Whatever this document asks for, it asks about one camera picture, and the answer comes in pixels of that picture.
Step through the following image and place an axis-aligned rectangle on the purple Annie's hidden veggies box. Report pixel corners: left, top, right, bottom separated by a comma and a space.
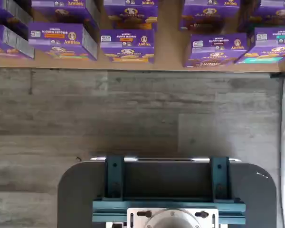
28, 22, 98, 61

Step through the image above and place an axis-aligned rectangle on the silver robot mounting plate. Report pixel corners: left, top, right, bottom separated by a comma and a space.
127, 208, 219, 228

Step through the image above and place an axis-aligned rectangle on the purple Annie's box grey side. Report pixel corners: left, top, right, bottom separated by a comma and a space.
0, 0, 34, 40
0, 24, 35, 60

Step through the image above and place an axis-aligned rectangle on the teal metal mounting frame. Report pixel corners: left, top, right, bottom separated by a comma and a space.
92, 156, 247, 228

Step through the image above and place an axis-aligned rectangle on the purple Annie's box orange label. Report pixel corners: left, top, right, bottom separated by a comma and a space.
103, 0, 158, 32
100, 28, 156, 64

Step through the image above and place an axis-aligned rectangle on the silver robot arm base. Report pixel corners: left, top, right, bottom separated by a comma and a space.
144, 209, 200, 228

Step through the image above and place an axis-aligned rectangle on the grey rounded robot base plate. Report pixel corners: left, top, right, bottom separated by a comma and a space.
57, 161, 277, 228

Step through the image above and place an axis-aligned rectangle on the purple Annie's chocolate bunny box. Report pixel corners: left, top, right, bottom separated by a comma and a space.
179, 0, 243, 33
238, 0, 285, 33
182, 33, 249, 68
31, 0, 101, 37

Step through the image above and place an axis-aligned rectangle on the brown wooden shelf board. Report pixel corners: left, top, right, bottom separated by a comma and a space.
0, 0, 285, 73

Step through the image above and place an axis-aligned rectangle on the chrome metal bar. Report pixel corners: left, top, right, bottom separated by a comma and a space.
90, 156, 243, 163

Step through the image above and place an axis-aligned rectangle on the purple Annie's box teal label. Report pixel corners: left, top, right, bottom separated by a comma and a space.
236, 27, 285, 65

